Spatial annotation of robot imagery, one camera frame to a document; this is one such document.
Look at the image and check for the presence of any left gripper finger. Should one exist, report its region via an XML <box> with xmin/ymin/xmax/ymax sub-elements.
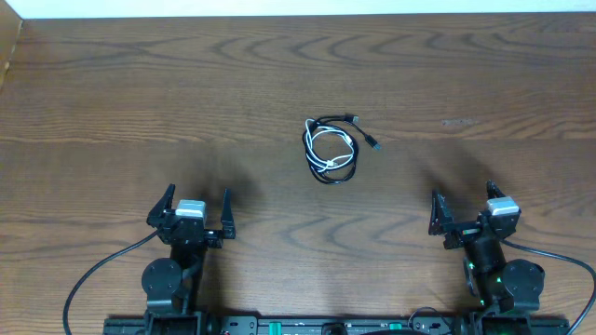
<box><xmin>146</xmin><ymin>183</ymin><xmax>176</xmax><ymax>228</ymax></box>
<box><xmin>221</xmin><ymin>189</ymin><xmax>236</xmax><ymax>239</ymax></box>

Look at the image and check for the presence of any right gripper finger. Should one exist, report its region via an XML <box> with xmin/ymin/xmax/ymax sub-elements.
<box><xmin>486</xmin><ymin>180</ymin><xmax>505</xmax><ymax>200</ymax></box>
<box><xmin>428</xmin><ymin>190</ymin><xmax>454</xmax><ymax>235</ymax></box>

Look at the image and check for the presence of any black usb cable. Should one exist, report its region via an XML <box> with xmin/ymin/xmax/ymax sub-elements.
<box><xmin>301</xmin><ymin>114</ymin><xmax>382</xmax><ymax>186</ymax></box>

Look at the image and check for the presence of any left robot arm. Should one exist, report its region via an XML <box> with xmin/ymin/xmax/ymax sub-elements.
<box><xmin>141</xmin><ymin>184</ymin><xmax>237</xmax><ymax>335</ymax></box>

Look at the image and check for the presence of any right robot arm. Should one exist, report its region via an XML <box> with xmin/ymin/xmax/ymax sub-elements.
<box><xmin>428</xmin><ymin>181</ymin><xmax>545</xmax><ymax>334</ymax></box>

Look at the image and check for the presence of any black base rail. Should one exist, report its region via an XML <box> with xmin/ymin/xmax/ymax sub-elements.
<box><xmin>102</xmin><ymin>313</ymin><xmax>569</xmax><ymax>335</ymax></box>

